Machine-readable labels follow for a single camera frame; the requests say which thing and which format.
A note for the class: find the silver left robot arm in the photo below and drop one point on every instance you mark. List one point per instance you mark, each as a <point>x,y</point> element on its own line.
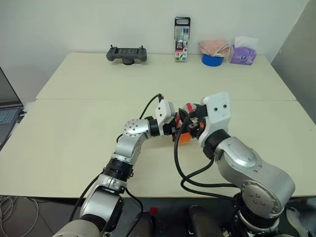
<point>128,145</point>

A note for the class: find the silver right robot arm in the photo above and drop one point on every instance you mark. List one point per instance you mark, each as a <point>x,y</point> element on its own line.
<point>249,163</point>

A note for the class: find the blue tape roll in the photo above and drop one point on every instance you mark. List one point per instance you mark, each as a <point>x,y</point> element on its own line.
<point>212,61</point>

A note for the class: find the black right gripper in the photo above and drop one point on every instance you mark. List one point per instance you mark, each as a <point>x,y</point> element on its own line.
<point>196,126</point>

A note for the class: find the marker pen pack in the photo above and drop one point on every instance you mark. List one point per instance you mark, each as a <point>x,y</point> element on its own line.
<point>182,44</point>

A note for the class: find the dark rounded shape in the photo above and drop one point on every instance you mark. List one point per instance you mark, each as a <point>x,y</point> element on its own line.
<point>205,221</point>

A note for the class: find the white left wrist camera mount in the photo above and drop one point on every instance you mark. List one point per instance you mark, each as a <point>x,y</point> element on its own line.
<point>163,111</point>

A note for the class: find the small red block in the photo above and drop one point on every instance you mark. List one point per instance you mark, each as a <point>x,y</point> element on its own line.
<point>154,211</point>

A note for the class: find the pink cloth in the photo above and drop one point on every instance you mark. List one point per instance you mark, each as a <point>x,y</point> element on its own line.
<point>213,47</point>

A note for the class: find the purple tissue box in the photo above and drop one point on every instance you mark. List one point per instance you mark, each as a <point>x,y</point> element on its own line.
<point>243,55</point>

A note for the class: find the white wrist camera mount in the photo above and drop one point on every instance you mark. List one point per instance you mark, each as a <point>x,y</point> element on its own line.
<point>218,116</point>
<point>163,111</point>

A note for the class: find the grey laptop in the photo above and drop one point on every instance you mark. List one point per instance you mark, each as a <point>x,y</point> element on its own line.
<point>8,108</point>

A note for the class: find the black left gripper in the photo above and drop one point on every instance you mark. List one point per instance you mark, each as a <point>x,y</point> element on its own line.
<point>169,129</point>

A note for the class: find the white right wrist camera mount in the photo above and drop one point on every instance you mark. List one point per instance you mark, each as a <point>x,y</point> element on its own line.
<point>218,116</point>

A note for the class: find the grey partition panel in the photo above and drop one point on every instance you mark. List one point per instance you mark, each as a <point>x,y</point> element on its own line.
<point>296,44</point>

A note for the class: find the dark grey handheld controller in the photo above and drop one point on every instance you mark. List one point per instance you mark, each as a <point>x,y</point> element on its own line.
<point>127,53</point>

